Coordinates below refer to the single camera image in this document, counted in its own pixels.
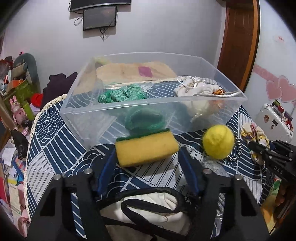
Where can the brown wooden wardrobe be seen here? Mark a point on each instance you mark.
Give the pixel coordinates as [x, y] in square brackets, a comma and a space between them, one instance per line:
[240, 41]

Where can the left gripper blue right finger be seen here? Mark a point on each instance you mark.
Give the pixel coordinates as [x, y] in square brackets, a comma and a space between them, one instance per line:
[184, 159]

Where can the black clothing pile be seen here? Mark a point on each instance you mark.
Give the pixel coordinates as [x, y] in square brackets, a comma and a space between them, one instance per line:
[58, 85]

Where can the pink rabbit plush toy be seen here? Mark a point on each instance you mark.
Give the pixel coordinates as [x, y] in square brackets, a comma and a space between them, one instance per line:
[19, 115]

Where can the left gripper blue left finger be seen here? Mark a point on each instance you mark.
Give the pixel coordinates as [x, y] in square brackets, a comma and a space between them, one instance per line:
[106, 173]

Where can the red round cushion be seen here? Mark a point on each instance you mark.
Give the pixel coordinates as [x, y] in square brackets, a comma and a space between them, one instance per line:
[36, 100]

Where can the yellow white felt ball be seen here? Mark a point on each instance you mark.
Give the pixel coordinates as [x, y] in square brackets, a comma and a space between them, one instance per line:
[218, 141]

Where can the blue white patterned tablecloth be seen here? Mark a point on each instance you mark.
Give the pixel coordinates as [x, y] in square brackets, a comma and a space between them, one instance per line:
[55, 150]

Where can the grey green plush toy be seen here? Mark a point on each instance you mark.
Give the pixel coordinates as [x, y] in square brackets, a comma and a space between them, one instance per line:
[25, 67]

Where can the yellow green sponge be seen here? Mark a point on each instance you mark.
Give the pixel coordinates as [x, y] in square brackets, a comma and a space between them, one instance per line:
[145, 148]

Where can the black wall television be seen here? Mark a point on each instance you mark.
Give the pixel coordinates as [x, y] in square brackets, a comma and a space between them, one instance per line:
[76, 5]

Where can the black white small bag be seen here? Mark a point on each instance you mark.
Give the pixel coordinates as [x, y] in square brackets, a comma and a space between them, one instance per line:
[156, 213]

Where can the beige blanket on bed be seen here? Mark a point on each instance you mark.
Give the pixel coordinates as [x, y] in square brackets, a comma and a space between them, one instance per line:
[112, 73]

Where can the floral fabric scrunchie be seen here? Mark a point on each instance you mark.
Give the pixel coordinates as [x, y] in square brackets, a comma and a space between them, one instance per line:
[250, 132]

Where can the green cardboard box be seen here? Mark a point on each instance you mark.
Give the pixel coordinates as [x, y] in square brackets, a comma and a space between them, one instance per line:
[23, 91]

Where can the white sticker suitcase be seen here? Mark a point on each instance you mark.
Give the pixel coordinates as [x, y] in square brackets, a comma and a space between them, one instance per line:
[274, 124]

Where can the white drawstring pouch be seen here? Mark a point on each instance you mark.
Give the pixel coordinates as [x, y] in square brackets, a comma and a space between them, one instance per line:
[207, 96]

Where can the green knitted cloth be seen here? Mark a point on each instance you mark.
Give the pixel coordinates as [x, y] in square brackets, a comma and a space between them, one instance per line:
[125, 93]

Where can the small black wall monitor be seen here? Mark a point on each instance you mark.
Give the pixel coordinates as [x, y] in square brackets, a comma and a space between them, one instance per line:
[99, 17]

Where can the clear plastic storage box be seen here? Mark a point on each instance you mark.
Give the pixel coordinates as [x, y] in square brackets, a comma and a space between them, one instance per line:
[88, 119]

